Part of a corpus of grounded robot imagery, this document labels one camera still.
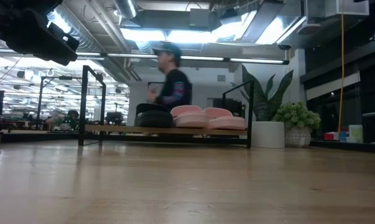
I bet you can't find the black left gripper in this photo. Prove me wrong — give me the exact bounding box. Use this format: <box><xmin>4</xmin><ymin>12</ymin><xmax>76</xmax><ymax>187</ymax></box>
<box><xmin>0</xmin><ymin>8</ymin><xmax>80</xmax><ymax>67</ymax></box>

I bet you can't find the black slide sandal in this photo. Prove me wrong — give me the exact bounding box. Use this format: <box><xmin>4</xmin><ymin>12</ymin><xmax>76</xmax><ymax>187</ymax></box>
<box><xmin>134</xmin><ymin>103</ymin><xmax>175</xmax><ymax>128</ymax></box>

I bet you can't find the pink slide sandal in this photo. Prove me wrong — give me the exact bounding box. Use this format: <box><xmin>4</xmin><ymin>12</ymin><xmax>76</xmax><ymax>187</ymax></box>
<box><xmin>204</xmin><ymin>107</ymin><xmax>248</xmax><ymax>131</ymax></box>
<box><xmin>170</xmin><ymin>105</ymin><xmax>210</xmax><ymax>129</ymax></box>

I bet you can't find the grey ceiling air unit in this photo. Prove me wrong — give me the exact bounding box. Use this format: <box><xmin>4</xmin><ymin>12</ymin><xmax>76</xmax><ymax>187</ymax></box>
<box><xmin>132</xmin><ymin>0</ymin><xmax>213</xmax><ymax>31</ymax></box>

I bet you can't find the person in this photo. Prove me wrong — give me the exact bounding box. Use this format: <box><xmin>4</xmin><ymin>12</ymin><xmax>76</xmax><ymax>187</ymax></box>
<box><xmin>146</xmin><ymin>42</ymin><xmax>193</xmax><ymax>112</ymax></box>

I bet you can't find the long linear ceiling light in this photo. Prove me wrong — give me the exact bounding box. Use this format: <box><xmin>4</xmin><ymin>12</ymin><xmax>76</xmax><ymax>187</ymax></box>
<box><xmin>0</xmin><ymin>47</ymin><xmax>290</xmax><ymax>65</ymax></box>

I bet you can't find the snake plant in white pot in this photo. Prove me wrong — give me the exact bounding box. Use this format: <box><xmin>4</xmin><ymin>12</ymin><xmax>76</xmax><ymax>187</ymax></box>
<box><xmin>230</xmin><ymin>64</ymin><xmax>294</xmax><ymax>149</ymax></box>

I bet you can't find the bushy green plant patterned pot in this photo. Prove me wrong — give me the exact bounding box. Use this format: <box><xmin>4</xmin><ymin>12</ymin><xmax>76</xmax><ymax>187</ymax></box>
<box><xmin>272</xmin><ymin>101</ymin><xmax>322</xmax><ymax>148</ymax></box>

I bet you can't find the pale green container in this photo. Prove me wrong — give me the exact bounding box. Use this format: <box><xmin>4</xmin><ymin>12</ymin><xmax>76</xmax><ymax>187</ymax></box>
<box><xmin>348</xmin><ymin>124</ymin><xmax>364</xmax><ymax>144</ymax></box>

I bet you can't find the silver spiral duct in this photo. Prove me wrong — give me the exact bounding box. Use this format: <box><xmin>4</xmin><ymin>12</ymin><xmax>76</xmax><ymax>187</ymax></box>
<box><xmin>47</xmin><ymin>6</ymin><xmax>126</xmax><ymax>78</ymax></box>
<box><xmin>114</xmin><ymin>0</ymin><xmax>138</xmax><ymax>19</ymax></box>

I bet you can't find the wooden shelf with black frame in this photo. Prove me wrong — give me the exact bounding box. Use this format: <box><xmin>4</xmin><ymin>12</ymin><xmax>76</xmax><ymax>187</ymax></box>
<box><xmin>78</xmin><ymin>65</ymin><xmax>256</xmax><ymax>149</ymax></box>

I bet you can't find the yellow hanging cord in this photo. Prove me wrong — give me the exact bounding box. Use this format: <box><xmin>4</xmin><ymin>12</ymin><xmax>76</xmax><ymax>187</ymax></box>
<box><xmin>338</xmin><ymin>0</ymin><xmax>346</xmax><ymax>134</ymax></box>

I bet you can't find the black aluminium table frame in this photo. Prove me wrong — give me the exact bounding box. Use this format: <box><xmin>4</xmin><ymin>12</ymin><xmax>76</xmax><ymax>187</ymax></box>
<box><xmin>0</xmin><ymin>129</ymin><xmax>375</xmax><ymax>154</ymax></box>

